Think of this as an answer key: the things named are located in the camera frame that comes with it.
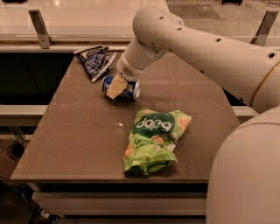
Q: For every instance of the right metal railing bracket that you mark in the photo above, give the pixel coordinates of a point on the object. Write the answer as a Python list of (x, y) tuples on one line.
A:
[(263, 31)]

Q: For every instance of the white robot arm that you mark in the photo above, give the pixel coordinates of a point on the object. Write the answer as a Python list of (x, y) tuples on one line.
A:
[(244, 182)]

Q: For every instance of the metal railing bracket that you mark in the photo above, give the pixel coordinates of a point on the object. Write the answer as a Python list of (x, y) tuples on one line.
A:
[(263, 31), (40, 28)]

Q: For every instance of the blue chip bag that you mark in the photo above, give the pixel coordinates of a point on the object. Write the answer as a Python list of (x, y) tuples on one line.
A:
[(96, 61)]

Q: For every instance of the green cracker snack bag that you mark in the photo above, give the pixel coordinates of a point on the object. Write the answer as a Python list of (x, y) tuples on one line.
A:
[(153, 139)]

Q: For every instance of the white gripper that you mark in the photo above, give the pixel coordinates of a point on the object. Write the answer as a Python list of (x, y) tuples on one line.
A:
[(127, 70)]

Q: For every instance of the glass railing panel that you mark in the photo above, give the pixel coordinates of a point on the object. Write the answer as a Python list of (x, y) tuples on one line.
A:
[(87, 19)]

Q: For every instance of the left metal railing bracket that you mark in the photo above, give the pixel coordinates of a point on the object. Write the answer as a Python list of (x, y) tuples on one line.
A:
[(40, 28)]

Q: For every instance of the blue pepsi can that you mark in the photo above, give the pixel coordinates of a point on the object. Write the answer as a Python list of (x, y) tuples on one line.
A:
[(131, 92)]

